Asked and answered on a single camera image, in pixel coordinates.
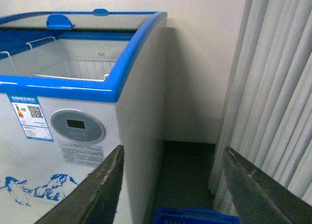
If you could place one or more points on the white wire freezer basket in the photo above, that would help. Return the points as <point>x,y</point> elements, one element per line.
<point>73,59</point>

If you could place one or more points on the blue plastic shopping basket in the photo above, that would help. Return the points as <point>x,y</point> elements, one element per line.
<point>168,215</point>

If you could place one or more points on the grey oval control panel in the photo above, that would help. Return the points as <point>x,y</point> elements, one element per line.
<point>78,126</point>

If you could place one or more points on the grey instruction label sticker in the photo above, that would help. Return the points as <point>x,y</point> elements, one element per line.
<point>82,154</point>

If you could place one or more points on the blue energy label sticker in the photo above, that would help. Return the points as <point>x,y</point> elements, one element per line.
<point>31,117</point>

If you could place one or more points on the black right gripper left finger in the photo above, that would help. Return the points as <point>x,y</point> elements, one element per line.
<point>95,200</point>

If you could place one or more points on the white blue chest freezer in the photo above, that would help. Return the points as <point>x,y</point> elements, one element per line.
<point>34,176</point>

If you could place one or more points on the white pleated curtain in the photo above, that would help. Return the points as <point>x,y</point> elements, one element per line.
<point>267,116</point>

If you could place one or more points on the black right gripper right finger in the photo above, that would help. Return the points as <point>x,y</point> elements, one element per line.
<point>259,199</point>

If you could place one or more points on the glass sliding freezer lid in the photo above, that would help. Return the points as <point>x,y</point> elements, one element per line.
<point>99,19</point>

